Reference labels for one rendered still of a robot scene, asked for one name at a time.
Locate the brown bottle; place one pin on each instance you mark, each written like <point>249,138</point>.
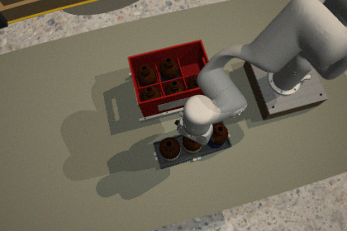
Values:
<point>169,149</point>
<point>146,76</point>
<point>192,83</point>
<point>150,93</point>
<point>168,70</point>
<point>219,135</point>
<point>190,146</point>
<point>174,87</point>

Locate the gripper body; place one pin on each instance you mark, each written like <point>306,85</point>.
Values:
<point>203,139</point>

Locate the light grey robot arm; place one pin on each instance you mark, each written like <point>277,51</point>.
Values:
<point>305,25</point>

